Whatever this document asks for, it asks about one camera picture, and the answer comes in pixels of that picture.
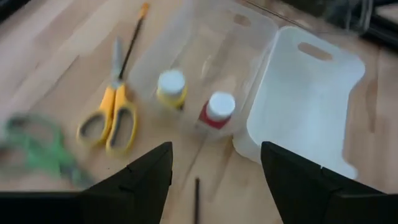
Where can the black paintbrush orange tip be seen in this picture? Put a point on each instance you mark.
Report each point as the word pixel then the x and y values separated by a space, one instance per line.
pixel 132 40

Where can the yellow paint bottle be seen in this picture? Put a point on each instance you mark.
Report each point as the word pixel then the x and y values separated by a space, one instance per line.
pixel 171 85

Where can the large clear plastic bin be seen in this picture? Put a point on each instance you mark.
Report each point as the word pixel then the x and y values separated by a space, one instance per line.
pixel 348 15

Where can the white plastic bin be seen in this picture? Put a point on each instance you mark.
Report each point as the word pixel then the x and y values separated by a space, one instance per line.
pixel 304 109

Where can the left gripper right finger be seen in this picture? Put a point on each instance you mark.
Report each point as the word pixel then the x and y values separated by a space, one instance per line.
pixel 298 186

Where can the black paintbrush silver ferrule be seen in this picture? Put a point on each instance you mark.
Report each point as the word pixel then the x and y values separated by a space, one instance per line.
pixel 196 202

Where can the green scissors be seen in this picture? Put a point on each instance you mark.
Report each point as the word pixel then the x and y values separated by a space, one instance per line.
pixel 40 149

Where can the red paint bottle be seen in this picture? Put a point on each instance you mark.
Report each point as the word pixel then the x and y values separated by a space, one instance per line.
pixel 219 109

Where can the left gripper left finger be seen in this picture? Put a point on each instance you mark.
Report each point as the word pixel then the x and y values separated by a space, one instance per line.
pixel 136 193

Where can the small clear plastic bin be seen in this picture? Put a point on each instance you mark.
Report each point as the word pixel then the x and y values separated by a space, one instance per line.
pixel 217 37

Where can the yellow scissors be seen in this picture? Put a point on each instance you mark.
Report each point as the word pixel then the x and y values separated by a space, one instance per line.
pixel 119 105

